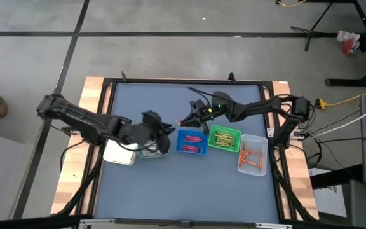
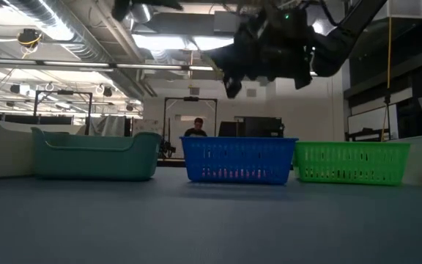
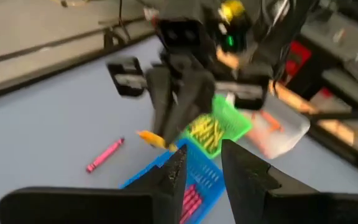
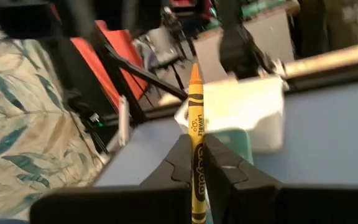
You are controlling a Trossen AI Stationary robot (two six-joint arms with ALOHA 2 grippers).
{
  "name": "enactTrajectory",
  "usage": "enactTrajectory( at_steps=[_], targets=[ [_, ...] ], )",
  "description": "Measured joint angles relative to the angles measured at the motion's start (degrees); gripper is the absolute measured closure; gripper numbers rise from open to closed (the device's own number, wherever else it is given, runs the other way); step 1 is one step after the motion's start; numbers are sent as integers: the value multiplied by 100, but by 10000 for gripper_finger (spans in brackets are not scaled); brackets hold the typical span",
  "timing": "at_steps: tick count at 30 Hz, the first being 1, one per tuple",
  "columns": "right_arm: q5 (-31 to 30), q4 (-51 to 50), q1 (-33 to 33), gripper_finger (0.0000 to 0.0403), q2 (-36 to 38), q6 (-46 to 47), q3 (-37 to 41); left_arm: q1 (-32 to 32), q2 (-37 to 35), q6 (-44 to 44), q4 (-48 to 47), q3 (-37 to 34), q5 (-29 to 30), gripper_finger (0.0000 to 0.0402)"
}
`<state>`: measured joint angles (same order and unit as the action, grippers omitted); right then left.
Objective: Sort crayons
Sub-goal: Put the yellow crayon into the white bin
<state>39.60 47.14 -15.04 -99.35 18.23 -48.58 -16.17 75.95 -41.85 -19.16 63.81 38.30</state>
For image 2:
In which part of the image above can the blue slotted plastic basket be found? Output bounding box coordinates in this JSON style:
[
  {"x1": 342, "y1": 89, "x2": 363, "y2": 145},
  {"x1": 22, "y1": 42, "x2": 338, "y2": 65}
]
[{"x1": 179, "y1": 136, "x2": 300, "y2": 186}]

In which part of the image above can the whiteboard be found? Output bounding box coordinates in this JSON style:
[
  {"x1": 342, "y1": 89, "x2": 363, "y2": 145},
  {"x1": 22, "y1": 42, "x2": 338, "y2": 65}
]
[{"x1": 347, "y1": 103, "x2": 399, "y2": 141}]

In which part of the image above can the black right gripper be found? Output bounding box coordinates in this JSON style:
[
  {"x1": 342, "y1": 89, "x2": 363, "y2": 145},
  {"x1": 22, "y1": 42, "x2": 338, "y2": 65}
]
[{"x1": 202, "y1": 6, "x2": 317, "y2": 100}]

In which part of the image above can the black metal frame stand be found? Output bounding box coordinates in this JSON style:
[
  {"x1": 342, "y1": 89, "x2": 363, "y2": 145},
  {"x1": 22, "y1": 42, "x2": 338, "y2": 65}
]
[
  {"x1": 162, "y1": 96, "x2": 218, "y2": 159},
  {"x1": 32, "y1": 89, "x2": 94, "y2": 128}
]

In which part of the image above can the teal plastic bin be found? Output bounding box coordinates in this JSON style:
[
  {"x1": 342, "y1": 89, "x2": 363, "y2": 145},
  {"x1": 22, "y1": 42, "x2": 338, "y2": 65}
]
[{"x1": 30, "y1": 126, "x2": 163, "y2": 182}]

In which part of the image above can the grey cover sheet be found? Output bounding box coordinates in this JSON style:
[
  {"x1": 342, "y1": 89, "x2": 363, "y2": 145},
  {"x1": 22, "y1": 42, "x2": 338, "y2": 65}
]
[{"x1": 89, "y1": 114, "x2": 127, "y2": 138}]

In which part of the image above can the green slotted plastic basket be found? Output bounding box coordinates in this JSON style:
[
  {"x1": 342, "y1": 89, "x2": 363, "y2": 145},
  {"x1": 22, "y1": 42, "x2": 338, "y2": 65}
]
[{"x1": 292, "y1": 140, "x2": 412, "y2": 186}]

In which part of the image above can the person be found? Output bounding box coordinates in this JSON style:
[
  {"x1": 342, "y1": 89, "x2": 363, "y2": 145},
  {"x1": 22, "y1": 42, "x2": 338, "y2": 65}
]
[{"x1": 183, "y1": 117, "x2": 209, "y2": 138}]

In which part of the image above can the yellow ceiling cord reel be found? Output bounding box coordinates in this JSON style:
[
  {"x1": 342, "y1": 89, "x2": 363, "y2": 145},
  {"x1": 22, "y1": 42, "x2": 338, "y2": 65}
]
[{"x1": 15, "y1": 28, "x2": 44, "y2": 59}]

